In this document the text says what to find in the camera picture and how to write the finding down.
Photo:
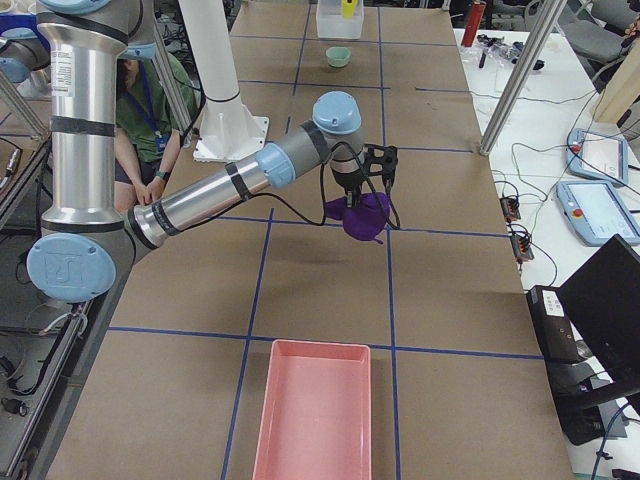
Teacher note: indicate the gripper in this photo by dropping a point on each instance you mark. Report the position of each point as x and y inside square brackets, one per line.
[346, 179]

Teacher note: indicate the purple microfiber cloth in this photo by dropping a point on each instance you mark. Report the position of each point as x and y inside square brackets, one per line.
[366, 220]

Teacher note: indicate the yellow paper cup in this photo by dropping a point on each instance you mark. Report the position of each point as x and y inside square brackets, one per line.
[348, 8]

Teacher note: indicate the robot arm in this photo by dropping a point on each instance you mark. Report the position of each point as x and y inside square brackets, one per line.
[87, 247]

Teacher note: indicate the black box device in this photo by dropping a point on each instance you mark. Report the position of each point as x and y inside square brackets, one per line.
[552, 327]

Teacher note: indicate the green ceramic bowl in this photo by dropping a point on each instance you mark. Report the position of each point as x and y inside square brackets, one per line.
[338, 56]

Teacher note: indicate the far orange connector block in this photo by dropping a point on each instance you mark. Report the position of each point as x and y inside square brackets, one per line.
[510, 208]

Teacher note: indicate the orange connector block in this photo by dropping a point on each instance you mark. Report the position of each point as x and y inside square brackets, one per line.
[521, 246]
[510, 208]

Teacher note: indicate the clear plastic bin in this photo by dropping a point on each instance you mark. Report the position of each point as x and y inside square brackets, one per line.
[331, 25]

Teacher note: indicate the near orange connector block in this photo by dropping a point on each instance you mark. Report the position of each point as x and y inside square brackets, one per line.
[521, 246]

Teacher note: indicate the seated person in green shirt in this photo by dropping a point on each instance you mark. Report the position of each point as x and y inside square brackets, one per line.
[148, 140]

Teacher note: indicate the red cylinder bottle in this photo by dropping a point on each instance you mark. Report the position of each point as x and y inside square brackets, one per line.
[475, 16]

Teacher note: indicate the pink plastic tray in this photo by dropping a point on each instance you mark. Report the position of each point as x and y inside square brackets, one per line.
[316, 417]

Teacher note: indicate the far teach pendant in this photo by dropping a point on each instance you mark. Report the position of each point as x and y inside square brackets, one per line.
[598, 156]

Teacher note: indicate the teach pendant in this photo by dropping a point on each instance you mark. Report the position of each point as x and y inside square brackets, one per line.
[596, 212]
[598, 156]

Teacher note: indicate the near teach pendant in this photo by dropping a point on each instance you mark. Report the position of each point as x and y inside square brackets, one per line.
[596, 212]

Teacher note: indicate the black monitor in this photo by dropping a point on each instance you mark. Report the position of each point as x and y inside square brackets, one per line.
[601, 298]

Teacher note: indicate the monitor stand base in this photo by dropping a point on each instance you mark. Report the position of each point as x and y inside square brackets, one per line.
[586, 404]

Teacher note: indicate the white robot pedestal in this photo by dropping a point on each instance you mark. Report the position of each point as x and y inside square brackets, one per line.
[228, 131]

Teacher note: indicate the aluminium frame post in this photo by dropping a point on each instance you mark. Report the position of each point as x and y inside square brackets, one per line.
[547, 18]

